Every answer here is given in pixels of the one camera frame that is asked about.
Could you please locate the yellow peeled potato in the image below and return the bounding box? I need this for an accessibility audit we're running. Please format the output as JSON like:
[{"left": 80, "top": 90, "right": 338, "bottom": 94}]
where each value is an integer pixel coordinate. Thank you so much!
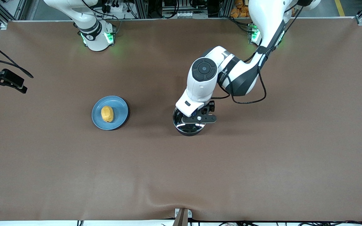
[{"left": 101, "top": 106, "right": 114, "bottom": 123}]

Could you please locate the brown table cover sheet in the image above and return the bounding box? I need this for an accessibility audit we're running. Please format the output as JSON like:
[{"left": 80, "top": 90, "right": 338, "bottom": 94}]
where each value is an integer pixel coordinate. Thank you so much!
[{"left": 0, "top": 17, "right": 362, "bottom": 222}]

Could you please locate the blue round plate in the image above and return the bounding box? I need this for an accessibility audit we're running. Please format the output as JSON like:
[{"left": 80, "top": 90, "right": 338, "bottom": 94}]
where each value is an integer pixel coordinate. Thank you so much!
[{"left": 91, "top": 95, "right": 129, "bottom": 131}]

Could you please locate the grey electronics box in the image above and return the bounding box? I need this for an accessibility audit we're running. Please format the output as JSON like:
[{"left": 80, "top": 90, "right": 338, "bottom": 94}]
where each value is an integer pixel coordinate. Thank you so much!
[{"left": 162, "top": 0, "right": 209, "bottom": 19}]

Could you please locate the bag of orange items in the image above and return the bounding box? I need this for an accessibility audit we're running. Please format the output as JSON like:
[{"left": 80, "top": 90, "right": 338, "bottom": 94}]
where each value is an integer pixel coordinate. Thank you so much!
[{"left": 230, "top": 0, "right": 251, "bottom": 18}]

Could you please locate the white power strip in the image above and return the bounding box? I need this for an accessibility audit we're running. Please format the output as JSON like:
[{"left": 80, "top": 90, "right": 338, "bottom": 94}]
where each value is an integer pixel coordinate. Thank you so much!
[{"left": 103, "top": 3, "right": 129, "bottom": 15}]

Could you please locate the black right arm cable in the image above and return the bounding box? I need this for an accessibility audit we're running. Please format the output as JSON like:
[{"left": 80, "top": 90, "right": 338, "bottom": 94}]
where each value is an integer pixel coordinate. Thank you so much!
[{"left": 0, "top": 37, "right": 34, "bottom": 79}]

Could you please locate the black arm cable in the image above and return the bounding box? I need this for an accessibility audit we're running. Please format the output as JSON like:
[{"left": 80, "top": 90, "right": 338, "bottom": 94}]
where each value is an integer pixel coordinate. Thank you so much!
[
  {"left": 0, "top": 37, "right": 34, "bottom": 79},
  {"left": 212, "top": 6, "right": 304, "bottom": 105}
]

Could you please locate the dark pot with blue handle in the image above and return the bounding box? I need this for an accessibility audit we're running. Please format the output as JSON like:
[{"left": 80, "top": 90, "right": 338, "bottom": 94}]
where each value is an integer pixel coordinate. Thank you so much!
[{"left": 173, "top": 107, "right": 207, "bottom": 137}]

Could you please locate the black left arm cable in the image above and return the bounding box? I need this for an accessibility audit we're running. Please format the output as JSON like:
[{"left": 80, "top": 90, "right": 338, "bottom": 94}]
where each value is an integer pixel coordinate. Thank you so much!
[{"left": 212, "top": 6, "right": 304, "bottom": 105}]

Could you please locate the metal table clamp bracket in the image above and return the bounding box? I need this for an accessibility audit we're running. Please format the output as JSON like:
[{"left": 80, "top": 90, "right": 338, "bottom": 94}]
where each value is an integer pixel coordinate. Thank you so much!
[{"left": 174, "top": 208, "right": 193, "bottom": 226}]

